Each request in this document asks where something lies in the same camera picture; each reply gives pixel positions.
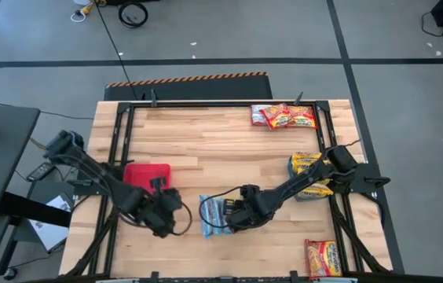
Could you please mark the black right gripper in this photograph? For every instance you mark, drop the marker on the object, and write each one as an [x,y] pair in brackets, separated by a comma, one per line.
[253,210]

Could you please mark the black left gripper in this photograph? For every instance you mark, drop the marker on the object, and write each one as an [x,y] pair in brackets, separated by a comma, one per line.
[162,212]

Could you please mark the yellow Maruchan noodle pack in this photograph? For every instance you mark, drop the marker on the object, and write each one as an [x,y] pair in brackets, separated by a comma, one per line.
[315,192]
[306,156]
[302,165]

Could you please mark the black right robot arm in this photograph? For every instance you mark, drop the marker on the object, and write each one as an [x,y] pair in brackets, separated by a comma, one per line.
[304,181]

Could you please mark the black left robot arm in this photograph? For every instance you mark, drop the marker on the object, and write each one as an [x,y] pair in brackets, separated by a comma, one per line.
[99,173]

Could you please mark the red plastic bin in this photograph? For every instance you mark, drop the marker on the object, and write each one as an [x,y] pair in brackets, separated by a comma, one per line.
[139,175]

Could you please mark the blue plastic bin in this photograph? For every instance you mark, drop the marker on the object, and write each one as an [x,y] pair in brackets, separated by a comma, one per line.
[289,177]

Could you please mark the white printed sheet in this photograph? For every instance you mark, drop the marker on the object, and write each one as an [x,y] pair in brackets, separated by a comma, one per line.
[48,236]

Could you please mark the black hazard-striped floor mat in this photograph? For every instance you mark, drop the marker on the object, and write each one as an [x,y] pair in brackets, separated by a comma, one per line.
[190,88]

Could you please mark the black power adapter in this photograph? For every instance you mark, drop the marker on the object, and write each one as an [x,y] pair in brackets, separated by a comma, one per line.
[40,171]

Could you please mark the black metal table frame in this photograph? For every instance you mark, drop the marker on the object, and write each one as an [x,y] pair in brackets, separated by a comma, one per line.
[241,104]

